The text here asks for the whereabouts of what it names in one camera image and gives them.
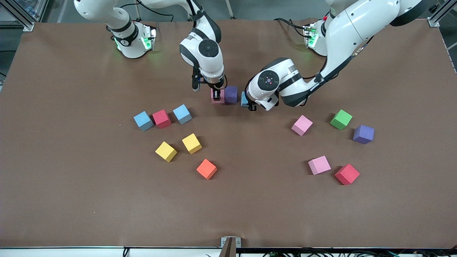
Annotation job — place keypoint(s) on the green foam cube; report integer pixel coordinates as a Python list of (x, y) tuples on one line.
[(341, 119)]

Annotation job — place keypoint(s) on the brown table mat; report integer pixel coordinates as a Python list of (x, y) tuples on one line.
[(71, 178)]

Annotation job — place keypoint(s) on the purple foam cube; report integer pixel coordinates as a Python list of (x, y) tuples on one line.
[(231, 94), (363, 134)]

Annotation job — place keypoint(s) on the orange foam cube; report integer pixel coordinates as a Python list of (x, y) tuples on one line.
[(206, 169)]

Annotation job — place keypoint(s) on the blue foam cube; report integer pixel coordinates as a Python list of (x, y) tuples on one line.
[(244, 98), (143, 120), (182, 114)]

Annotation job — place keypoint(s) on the metal table edge bracket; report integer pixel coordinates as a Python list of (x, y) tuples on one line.
[(230, 246)]

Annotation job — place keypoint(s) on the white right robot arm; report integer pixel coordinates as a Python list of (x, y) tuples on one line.
[(208, 48)]

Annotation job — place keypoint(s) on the pink foam cube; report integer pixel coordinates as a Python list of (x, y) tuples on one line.
[(222, 100), (302, 125), (319, 165)]

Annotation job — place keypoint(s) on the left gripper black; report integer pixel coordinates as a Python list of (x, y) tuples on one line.
[(251, 106)]

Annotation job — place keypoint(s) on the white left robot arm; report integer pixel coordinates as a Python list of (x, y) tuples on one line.
[(353, 21)]

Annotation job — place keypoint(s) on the yellow foam cube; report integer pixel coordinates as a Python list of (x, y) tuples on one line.
[(191, 143), (166, 151)]

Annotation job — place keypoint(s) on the grey metal stand leg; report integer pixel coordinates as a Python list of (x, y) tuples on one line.
[(229, 9)]

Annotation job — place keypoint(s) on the white table edge rail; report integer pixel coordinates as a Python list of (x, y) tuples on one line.
[(71, 252)]

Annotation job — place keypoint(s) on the aluminium frame post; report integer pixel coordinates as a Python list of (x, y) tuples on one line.
[(442, 12), (19, 14)]

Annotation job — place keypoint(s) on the red foam cube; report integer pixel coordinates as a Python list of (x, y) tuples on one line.
[(161, 119), (347, 174)]

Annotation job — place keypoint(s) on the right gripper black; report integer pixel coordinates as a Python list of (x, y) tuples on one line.
[(216, 91)]

